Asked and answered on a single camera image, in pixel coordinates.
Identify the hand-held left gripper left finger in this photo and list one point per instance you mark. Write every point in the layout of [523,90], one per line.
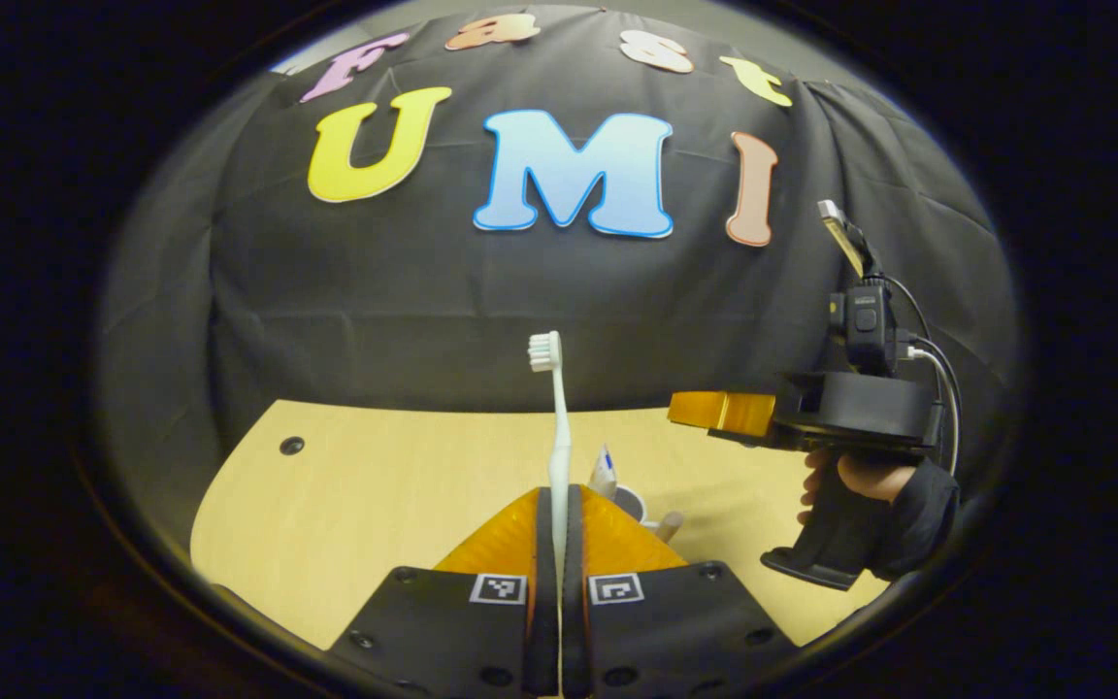
[544,621]

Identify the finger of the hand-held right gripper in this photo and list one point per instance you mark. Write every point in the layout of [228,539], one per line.
[714,410]

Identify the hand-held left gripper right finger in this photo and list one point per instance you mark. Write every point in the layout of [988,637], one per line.
[574,621]

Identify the white toothpaste tube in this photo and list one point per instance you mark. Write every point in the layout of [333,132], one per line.
[603,476]

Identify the pale green toothbrush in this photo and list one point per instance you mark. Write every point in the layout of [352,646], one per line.
[561,437]

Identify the light wooden desktop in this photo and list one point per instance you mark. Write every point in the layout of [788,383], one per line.
[375,505]

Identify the black backdrop cloth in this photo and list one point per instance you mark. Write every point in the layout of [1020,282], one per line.
[375,291]

